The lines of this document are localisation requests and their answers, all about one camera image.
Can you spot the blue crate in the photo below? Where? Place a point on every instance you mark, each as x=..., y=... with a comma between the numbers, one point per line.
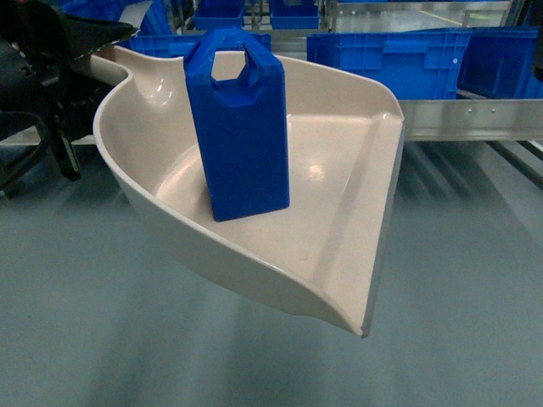
x=173, y=46
x=498, y=63
x=414, y=65

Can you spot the blue crate front left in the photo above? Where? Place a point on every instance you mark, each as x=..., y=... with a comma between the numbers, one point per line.
x=173, y=46

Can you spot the blue bin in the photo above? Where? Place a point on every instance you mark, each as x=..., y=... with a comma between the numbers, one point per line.
x=294, y=15
x=211, y=15

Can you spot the steel roller shelf rack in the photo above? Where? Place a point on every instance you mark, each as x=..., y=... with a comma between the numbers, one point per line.
x=489, y=119

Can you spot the blue bin far left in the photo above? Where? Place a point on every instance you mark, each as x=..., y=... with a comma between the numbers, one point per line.
x=211, y=15

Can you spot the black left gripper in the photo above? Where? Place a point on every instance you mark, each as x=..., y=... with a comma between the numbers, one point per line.
x=43, y=85

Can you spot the blue crate far right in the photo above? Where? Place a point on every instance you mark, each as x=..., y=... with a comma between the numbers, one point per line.
x=498, y=63

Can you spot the blue plastic block part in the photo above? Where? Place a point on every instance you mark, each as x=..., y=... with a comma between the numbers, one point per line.
x=241, y=127

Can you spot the blue crate front right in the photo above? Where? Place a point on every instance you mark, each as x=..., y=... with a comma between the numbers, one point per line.
x=414, y=65

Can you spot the beige plastic dustpan tray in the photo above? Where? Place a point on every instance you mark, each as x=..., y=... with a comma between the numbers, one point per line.
x=321, y=256

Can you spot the blue bin far right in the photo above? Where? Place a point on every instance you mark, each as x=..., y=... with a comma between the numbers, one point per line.
x=294, y=15

